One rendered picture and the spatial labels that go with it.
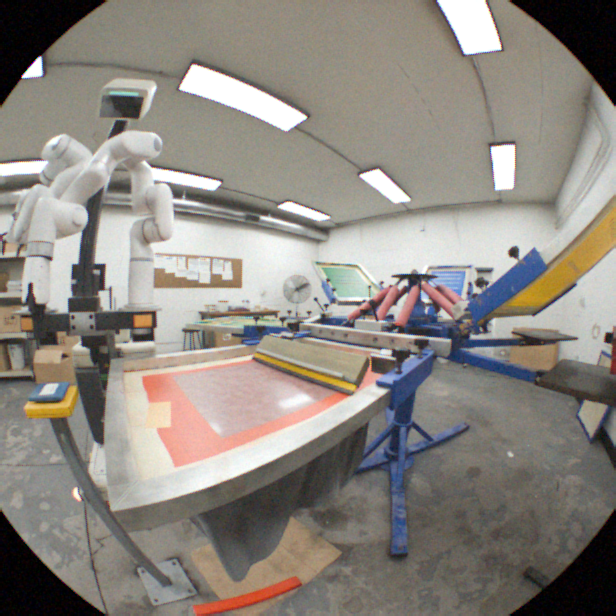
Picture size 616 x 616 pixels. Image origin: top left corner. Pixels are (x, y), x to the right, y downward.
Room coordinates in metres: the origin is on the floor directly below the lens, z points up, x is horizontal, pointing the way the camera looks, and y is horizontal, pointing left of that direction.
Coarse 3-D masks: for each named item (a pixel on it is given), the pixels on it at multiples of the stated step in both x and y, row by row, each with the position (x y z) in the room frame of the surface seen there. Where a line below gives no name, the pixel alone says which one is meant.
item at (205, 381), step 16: (208, 368) 0.63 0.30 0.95; (224, 368) 0.64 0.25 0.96; (240, 368) 0.65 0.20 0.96; (256, 368) 0.66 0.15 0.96; (272, 368) 0.67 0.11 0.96; (144, 384) 0.45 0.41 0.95; (160, 384) 0.46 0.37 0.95; (176, 384) 0.48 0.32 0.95; (192, 384) 0.49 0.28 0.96; (208, 384) 0.51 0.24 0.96; (224, 384) 0.52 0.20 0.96; (240, 384) 0.53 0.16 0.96; (160, 400) 0.38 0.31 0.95; (176, 400) 0.40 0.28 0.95
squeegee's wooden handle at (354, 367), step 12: (264, 336) 0.79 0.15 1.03; (264, 348) 0.74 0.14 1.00; (276, 348) 0.71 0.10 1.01; (288, 348) 0.68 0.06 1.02; (300, 348) 0.65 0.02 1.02; (312, 348) 0.63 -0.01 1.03; (324, 348) 0.60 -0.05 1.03; (300, 360) 0.62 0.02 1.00; (312, 360) 0.59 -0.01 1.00; (324, 360) 0.57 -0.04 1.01; (336, 360) 0.55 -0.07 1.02; (348, 360) 0.53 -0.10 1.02; (360, 360) 0.51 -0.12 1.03; (348, 372) 0.51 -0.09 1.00; (360, 372) 0.49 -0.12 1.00; (360, 384) 0.50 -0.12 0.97
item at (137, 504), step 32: (192, 352) 0.67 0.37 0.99; (224, 352) 0.74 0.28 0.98; (352, 352) 0.81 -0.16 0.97; (320, 416) 0.32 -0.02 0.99; (352, 416) 0.32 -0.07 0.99; (128, 448) 0.18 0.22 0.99; (256, 448) 0.23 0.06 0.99; (288, 448) 0.24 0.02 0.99; (320, 448) 0.27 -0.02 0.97; (128, 480) 0.13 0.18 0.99; (160, 480) 0.14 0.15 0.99; (192, 480) 0.16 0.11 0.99; (224, 480) 0.17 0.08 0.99; (256, 480) 0.19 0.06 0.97; (128, 512) 0.09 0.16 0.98; (160, 512) 0.11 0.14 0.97; (192, 512) 0.14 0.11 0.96
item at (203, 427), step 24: (264, 384) 0.54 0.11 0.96; (288, 384) 0.54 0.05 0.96; (312, 384) 0.54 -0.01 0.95; (192, 408) 0.37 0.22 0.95; (216, 408) 0.39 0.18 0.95; (240, 408) 0.40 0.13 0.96; (264, 408) 0.41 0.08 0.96; (288, 408) 0.41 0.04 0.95; (312, 408) 0.42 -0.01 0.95; (168, 432) 0.28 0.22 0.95; (192, 432) 0.29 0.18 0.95; (216, 432) 0.31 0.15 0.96; (240, 432) 0.32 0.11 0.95; (264, 432) 0.32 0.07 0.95; (192, 456) 0.23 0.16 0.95
